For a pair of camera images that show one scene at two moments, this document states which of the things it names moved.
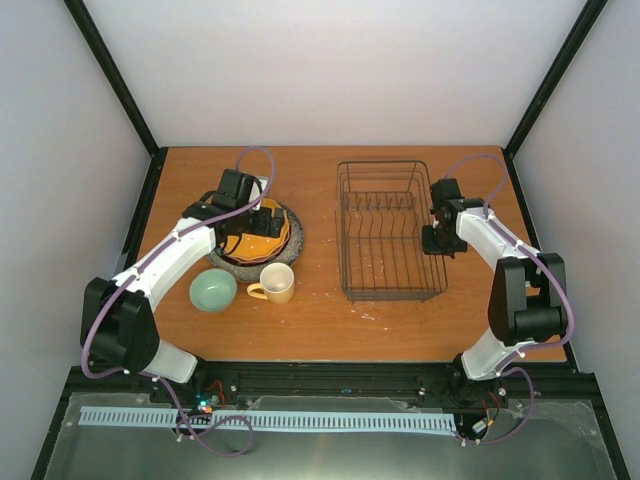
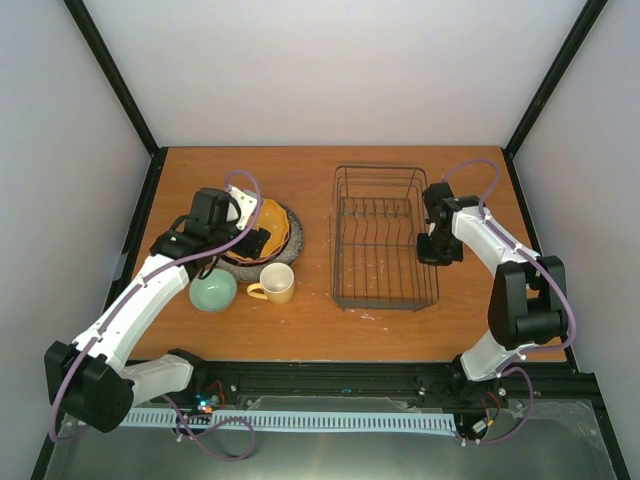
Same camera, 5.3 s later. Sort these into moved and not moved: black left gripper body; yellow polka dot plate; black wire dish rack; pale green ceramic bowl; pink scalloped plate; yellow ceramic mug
Moved: black wire dish rack; black left gripper body
Not moved: yellow polka dot plate; yellow ceramic mug; pale green ceramic bowl; pink scalloped plate
